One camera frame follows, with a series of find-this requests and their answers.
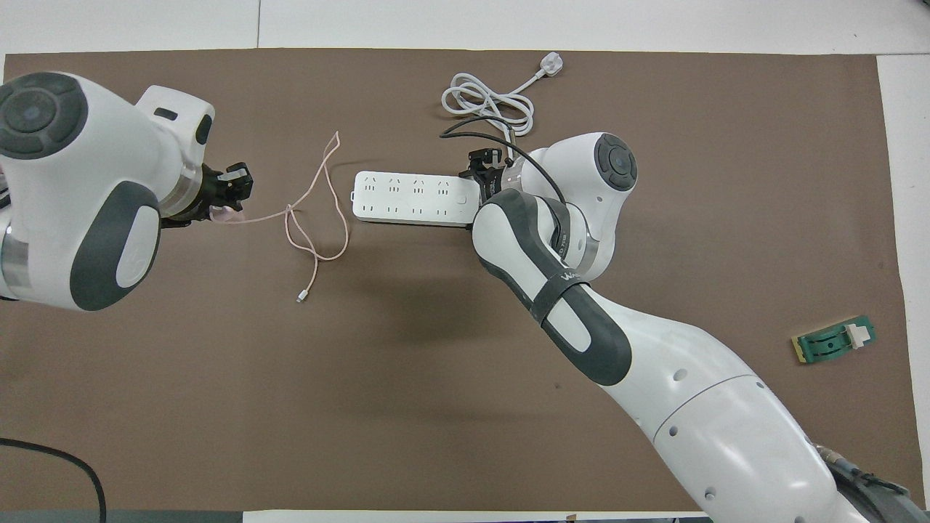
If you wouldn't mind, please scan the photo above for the white power cord with plug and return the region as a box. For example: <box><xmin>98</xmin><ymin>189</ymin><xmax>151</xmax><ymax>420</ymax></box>
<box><xmin>441</xmin><ymin>52</ymin><xmax>566</xmax><ymax>140</ymax></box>

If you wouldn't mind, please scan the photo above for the white power strip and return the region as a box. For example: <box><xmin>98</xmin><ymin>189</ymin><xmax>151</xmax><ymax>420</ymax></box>
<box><xmin>352</xmin><ymin>171</ymin><xmax>482</xmax><ymax>228</ymax></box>

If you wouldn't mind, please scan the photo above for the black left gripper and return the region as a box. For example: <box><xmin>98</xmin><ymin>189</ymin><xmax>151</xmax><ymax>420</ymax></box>
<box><xmin>174</xmin><ymin>163</ymin><xmax>256</xmax><ymax>228</ymax></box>

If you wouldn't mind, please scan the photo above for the brown table mat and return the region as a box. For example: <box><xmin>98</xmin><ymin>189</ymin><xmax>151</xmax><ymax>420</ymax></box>
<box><xmin>0</xmin><ymin>48</ymin><xmax>928</xmax><ymax>514</ymax></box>

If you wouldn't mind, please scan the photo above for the green knife switch block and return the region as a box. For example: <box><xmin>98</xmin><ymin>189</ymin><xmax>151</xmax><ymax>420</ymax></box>
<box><xmin>791</xmin><ymin>315</ymin><xmax>878</xmax><ymax>366</ymax></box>

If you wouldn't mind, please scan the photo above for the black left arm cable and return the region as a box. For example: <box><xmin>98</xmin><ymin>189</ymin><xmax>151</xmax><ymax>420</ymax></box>
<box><xmin>0</xmin><ymin>437</ymin><xmax>108</xmax><ymax>523</ymax></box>

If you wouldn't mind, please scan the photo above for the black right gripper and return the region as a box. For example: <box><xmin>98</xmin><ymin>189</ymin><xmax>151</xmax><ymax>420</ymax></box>
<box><xmin>458</xmin><ymin>148</ymin><xmax>511</xmax><ymax>200</ymax></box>

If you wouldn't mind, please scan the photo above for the pink charging cable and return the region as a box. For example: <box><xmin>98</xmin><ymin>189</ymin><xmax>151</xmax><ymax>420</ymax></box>
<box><xmin>224</xmin><ymin>131</ymin><xmax>350</xmax><ymax>304</ymax></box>

